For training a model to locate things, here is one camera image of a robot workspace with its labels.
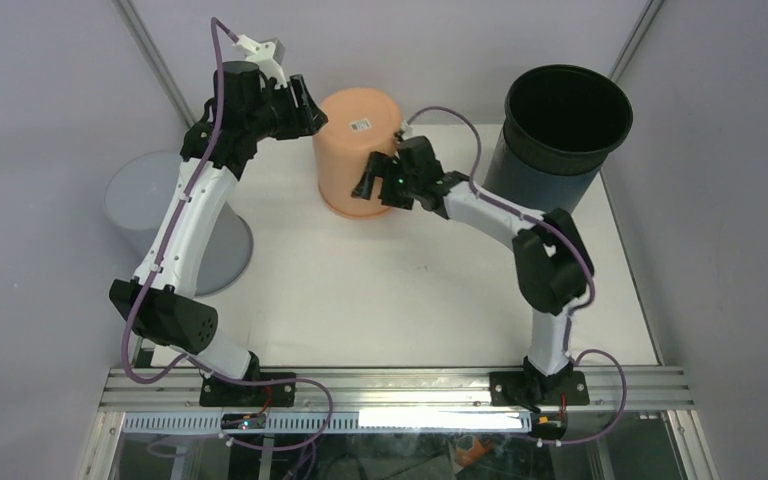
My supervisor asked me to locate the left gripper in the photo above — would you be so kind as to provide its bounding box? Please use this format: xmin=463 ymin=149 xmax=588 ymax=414
xmin=246 ymin=74 xmax=327 ymax=142

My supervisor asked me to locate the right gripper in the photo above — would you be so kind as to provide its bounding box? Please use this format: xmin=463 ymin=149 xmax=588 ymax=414
xmin=352 ymin=152 xmax=422 ymax=211

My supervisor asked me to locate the orange capybara bin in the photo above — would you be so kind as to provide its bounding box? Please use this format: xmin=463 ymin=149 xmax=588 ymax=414
xmin=313 ymin=87 xmax=403 ymax=219

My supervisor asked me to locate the grey plastic bin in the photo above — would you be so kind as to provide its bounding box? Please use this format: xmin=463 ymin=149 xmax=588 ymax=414
xmin=104 ymin=151 xmax=253 ymax=297

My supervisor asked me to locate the black ribbed bin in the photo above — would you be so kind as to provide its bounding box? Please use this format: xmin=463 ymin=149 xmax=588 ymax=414
xmin=502 ymin=64 xmax=633 ymax=177

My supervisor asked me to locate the dark blue bin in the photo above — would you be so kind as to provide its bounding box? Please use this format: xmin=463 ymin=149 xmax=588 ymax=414
xmin=481 ymin=132 xmax=599 ymax=214

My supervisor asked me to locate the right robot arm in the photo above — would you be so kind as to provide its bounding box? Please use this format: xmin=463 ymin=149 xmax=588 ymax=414
xmin=351 ymin=136 xmax=594 ymax=405

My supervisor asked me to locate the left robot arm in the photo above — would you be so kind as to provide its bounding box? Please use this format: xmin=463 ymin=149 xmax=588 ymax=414
xmin=109 ymin=61 xmax=328 ymax=406

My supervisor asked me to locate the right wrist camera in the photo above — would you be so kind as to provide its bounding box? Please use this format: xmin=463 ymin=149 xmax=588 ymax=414
xmin=394 ymin=130 xmax=426 ymax=157

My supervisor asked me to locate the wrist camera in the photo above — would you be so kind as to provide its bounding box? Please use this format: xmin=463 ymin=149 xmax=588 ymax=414
xmin=234 ymin=35 xmax=288 ymax=88
xmin=394 ymin=130 xmax=426 ymax=157

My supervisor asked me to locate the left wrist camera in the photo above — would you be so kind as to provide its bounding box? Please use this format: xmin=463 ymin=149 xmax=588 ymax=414
xmin=234 ymin=35 xmax=288 ymax=88

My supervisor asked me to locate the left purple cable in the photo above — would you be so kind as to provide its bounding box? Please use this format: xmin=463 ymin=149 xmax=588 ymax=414
xmin=122 ymin=16 xmax=246 ymax=386

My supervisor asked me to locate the white slotted cable duct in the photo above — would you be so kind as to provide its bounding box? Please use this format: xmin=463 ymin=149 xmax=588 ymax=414
xmin=123 ymin=407 xmax=531 ymax=435

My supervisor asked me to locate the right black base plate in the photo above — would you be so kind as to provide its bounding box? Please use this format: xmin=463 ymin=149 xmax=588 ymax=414
xmin=488 ymin=370 xmax=590 ymax=407

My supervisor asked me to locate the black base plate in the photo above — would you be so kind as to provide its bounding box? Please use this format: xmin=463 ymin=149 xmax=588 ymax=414
xmin=488 ymin=370 xmax=590 ymax=407
xmin=199 ymin=371 xmax=297 ymax=408

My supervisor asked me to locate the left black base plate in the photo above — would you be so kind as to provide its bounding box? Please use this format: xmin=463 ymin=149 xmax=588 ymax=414
xmin=199 ymin=371 xmax=297 ymax=408

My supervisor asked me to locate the aluminium mounting rail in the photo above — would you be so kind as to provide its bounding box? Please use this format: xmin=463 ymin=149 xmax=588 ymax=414
xmin=99 ymin=365 xmax=696 ymax=412

